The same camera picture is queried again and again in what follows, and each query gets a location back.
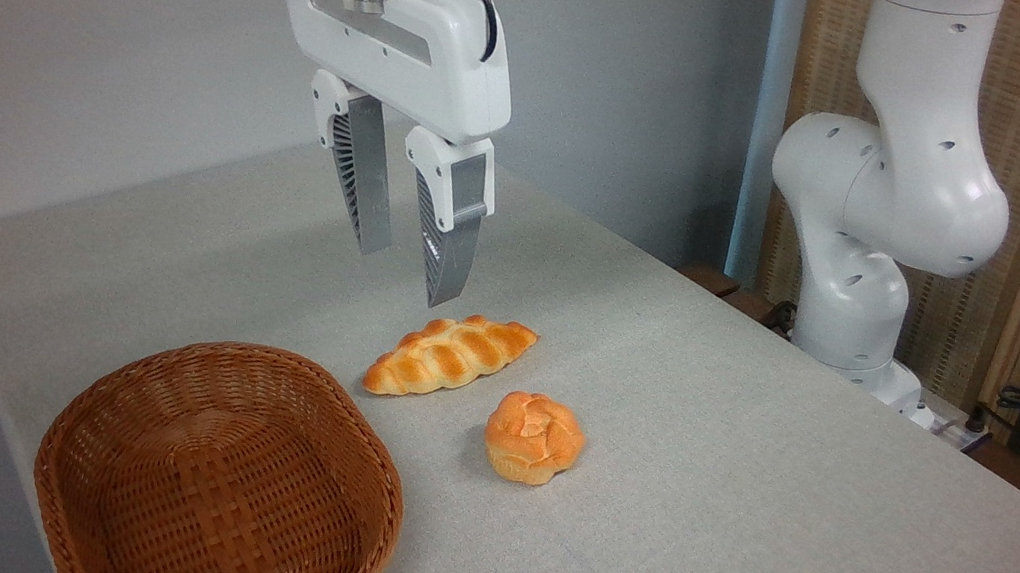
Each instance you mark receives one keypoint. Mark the white power strip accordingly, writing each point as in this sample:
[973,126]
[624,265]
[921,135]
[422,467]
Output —
[958,431]

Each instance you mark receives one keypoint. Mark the gripper finger silver plate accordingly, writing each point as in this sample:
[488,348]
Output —
[456,238]
[366,164]

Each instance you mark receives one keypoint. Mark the grey tablecloth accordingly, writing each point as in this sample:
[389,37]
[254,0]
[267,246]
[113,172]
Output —
[718,520]

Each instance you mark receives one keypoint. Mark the long braided bread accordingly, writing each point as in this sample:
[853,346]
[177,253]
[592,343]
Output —
[449,356]

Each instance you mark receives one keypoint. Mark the brown wicker basket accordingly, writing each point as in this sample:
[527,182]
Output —
[219,476]

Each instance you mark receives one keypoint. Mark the round knotted bread roll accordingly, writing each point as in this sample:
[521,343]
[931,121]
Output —
[533,437]

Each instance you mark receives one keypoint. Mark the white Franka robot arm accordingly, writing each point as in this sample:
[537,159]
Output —
[909,184]

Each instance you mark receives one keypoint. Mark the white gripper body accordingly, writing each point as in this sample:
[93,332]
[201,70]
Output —
[447,65]

